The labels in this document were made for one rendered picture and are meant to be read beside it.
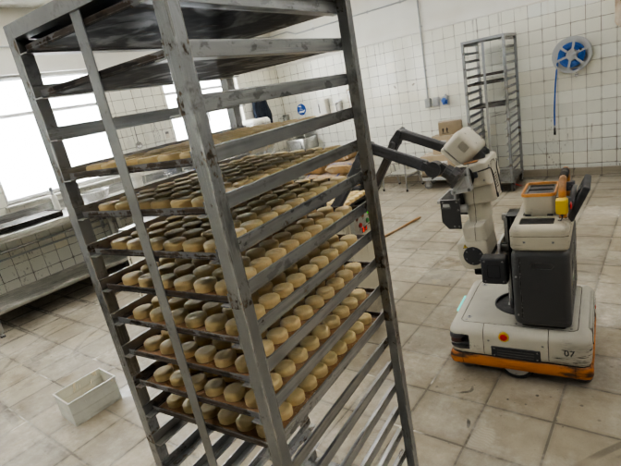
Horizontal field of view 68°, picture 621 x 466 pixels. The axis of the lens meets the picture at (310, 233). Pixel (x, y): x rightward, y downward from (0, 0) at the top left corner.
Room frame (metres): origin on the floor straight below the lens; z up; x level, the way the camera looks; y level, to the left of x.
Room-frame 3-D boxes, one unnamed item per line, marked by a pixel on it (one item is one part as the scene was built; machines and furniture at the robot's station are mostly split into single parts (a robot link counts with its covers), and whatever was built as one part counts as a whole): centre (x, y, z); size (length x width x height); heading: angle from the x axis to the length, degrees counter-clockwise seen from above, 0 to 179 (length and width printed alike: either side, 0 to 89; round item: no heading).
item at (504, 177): (5.73, -2.52, 0.93); 0.64 x 0.51 x 1.78; 143
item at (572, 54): (5.49, -3.36, 1.10); 0.41 x 0.17 x 1.10; 50
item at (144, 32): (1.18, 0.17, 1.77); 0.60 x 0.40 x 0.02; 145
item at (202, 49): (1.07, 0.00, 1.68); 0.64 x 0.03 x 0.03; 145
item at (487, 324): (2.24, -1.07, 0.16); 0.67 x 0.64 x 0.25; 56
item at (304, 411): (1.07, 0.00, 0.87); 0.64 x 0.03 x 0.03; 145
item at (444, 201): (2.40, -0.83, 0.87); 0.28 x 0.16 x 0.22; 146
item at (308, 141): (7.99, -0.22, 0.93); 0.99 x 0.38 x 1.09; 50
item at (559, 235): (2.19, -1.14, 0.59); 0.55 x 0.34 x 0.83; 146
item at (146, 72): (1.18, 0.17, 1.68); 0.60 x 0.40 x 0.02; 145
